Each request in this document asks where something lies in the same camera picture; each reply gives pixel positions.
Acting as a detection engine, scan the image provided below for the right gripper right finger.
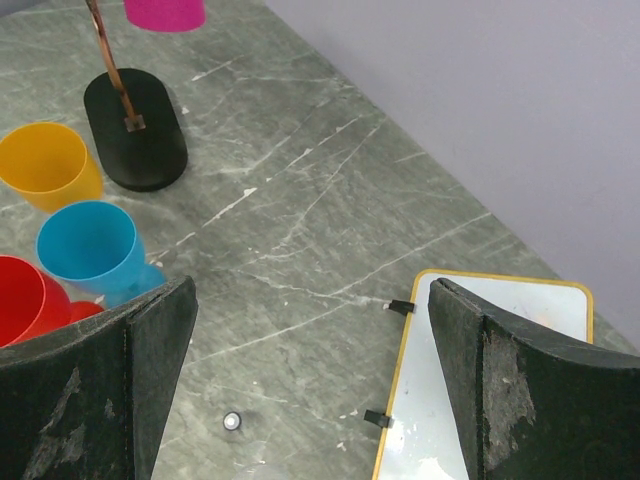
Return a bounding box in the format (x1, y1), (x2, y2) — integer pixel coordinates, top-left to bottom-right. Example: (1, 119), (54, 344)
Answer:
(428, 278), (639, 479)

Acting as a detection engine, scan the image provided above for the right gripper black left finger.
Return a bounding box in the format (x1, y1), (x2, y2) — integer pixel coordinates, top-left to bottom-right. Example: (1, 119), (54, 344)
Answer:
(1, 276), (198, 479)

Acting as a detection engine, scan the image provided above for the blue plastic wine glass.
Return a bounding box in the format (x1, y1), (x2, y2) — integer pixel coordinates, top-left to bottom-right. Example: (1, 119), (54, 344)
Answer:
(36, 200), (166, 308)

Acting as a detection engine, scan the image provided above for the pink plastic wine glass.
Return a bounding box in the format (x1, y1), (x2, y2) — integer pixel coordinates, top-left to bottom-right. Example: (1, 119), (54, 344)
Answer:
(124, 0), (206, 33)

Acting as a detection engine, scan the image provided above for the red plastic wine glass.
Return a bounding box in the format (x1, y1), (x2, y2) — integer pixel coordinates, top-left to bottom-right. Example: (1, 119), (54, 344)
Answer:
(1, 255), (103, 347)

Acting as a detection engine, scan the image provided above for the orange plastic wine glass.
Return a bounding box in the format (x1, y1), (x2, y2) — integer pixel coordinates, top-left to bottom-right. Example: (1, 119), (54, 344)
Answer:
(1, 122), (103, 214)

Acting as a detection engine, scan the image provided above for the white board yellow rim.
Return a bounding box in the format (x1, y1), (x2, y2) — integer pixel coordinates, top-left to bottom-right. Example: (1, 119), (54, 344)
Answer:
(365, 268), (594, 479)

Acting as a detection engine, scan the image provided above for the copper wire glass rack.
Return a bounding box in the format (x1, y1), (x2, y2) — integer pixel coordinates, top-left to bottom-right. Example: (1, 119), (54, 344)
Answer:
(84, 1), (188, 192)

